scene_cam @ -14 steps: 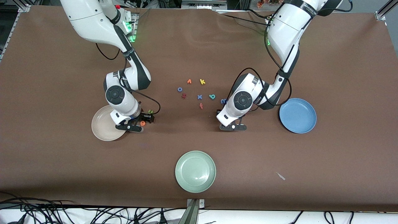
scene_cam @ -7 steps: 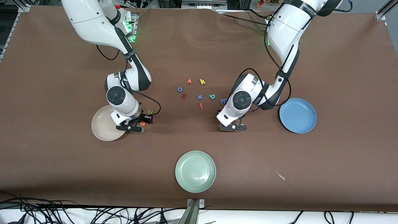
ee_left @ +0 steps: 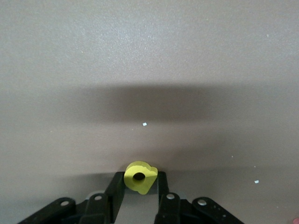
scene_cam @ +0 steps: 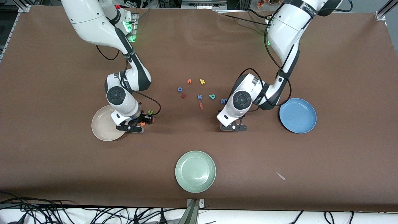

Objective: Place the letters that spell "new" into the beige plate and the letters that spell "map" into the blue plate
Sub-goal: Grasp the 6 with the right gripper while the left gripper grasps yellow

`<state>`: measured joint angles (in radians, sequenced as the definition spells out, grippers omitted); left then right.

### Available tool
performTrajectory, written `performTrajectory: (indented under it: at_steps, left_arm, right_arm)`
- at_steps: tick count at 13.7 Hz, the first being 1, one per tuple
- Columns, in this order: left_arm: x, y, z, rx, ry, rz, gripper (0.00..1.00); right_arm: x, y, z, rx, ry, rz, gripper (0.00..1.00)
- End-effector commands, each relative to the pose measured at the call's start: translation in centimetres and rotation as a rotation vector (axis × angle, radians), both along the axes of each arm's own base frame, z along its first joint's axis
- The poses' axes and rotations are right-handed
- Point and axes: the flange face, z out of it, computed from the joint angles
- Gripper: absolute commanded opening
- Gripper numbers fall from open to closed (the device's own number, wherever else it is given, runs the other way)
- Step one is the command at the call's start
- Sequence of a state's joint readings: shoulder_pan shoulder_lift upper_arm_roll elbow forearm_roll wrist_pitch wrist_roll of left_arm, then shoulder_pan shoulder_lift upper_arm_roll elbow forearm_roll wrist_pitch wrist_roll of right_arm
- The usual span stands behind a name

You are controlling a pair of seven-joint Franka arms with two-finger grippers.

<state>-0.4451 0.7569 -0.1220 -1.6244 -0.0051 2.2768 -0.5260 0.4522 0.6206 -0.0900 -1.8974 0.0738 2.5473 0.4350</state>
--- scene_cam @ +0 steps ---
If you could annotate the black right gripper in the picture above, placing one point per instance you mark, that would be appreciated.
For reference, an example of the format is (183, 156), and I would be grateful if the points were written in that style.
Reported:
(144, 117)

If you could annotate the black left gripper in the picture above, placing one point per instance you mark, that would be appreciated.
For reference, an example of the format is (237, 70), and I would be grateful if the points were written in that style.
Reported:
(243, 115)

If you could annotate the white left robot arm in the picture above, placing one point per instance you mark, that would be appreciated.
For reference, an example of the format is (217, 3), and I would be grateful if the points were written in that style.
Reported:
(289, 31)

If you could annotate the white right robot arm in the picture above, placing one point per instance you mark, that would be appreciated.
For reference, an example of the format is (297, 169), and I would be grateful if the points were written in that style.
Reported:
(93, 25)

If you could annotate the beige brown plate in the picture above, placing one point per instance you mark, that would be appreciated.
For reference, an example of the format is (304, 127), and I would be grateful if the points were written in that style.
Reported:
(102, 124)

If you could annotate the blue plate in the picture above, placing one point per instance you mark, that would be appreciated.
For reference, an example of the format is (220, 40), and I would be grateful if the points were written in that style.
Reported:
(298, 115)

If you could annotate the small grey paper scrap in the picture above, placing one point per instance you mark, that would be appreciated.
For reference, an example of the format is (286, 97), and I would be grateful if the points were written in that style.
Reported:
(280, 176)

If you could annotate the pale green plate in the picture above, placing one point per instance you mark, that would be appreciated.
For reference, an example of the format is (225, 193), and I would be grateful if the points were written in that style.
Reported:
(195, 171)

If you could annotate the brown table cover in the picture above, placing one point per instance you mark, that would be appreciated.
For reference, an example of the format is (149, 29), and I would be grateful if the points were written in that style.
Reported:
(62, 171)

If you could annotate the grey power strip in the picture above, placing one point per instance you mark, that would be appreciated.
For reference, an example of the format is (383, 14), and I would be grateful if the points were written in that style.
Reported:
(202, 4)

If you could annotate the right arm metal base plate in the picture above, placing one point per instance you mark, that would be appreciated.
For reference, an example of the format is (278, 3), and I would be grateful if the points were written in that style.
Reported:
(134, 31)

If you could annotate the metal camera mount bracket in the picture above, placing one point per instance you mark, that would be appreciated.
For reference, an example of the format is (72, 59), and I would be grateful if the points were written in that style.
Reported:
(192, 211)

